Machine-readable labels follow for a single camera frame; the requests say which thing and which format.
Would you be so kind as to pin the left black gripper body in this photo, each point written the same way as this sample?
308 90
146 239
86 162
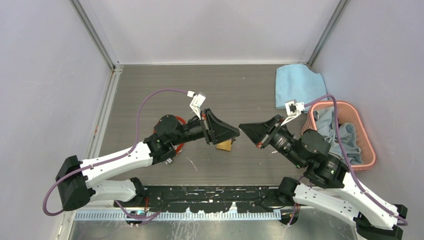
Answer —
209 129

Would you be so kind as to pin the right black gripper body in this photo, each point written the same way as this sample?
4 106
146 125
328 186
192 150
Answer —
268 131

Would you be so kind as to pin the brass padlock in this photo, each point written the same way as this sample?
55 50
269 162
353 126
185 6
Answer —
225 145

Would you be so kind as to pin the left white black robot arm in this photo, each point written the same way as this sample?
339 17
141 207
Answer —
83 181

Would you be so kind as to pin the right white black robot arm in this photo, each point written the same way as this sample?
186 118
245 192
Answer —
337 193

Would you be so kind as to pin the light blue cloth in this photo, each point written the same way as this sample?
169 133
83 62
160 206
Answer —
297 82

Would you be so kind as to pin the grey-blue cloth in basket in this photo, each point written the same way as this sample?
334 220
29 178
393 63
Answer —
326 126

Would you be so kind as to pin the pink plastic basket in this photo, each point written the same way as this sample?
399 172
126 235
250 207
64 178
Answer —
346 113

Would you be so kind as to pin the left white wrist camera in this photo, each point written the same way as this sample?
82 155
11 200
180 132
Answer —
196 103

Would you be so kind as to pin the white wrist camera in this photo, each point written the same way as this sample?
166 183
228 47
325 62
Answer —
196 103
293 110

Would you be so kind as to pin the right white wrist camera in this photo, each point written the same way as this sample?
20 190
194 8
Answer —
293 110

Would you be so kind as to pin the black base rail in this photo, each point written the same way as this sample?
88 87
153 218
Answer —
209 199

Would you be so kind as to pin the white slotted cable duct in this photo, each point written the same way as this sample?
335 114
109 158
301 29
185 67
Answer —
232 215

